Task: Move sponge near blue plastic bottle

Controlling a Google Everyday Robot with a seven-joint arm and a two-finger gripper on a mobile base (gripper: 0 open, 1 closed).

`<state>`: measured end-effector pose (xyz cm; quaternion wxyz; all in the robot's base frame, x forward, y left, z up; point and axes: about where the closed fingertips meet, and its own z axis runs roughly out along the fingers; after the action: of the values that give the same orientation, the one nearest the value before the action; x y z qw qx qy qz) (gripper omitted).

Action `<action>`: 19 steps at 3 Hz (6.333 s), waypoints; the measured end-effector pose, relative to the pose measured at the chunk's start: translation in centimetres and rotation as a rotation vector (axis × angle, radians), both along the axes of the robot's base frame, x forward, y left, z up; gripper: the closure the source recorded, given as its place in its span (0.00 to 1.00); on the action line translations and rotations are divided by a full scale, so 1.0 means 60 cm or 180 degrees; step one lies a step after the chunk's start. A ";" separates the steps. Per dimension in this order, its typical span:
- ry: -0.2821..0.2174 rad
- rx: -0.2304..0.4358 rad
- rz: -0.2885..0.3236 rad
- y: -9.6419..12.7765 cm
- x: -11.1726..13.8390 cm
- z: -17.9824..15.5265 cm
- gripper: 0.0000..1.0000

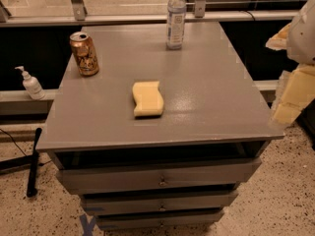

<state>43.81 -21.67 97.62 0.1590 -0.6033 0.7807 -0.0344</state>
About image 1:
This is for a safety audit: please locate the grey drawer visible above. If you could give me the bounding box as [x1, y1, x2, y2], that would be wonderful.
[81, 191, 238, 215]
[96, 208, 223, 230]
[56, 157, 262, 195]

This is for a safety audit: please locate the clear blue plastic bottle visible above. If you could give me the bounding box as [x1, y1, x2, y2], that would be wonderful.
[166, 0, 186, 49]

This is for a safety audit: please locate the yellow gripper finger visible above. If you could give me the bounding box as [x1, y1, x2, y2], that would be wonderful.
[271, 64, 315, 126]
[266, 23, 290, 51]

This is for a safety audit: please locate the black cable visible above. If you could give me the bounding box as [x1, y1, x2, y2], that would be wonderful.
[0, 128, 28, 157]

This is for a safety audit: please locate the yellow sponge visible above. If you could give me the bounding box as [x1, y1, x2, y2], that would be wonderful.
[132, 81, 164, 117]

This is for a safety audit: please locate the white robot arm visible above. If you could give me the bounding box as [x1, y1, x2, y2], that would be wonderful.
[266, 0, 315, 127]

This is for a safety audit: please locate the white pump dispenser bottle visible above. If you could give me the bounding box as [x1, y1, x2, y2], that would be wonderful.
[16, 66, 45, 100]

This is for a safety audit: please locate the metal window rail frame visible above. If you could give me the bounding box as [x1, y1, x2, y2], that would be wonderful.
[0, 0, 307, 27]

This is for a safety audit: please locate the gold soda can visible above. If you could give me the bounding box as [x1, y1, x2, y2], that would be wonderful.
[70, 31, 99, 76]

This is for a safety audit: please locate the grey drawer cabinet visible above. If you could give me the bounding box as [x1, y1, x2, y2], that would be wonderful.
[37, 23, 283, 230]

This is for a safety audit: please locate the bottom grey drawer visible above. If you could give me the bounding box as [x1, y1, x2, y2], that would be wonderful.
[96, 208, 223, 230]

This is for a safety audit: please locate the top grey drawer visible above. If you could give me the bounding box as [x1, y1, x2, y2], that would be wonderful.
[56, 157, 262, 195]

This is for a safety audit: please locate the middle grey drawer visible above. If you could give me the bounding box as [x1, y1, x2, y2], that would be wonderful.
[81, 191, 238, 215]

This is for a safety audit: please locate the black stand leg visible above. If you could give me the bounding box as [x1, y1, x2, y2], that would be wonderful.
[0, 128, 42, 198]

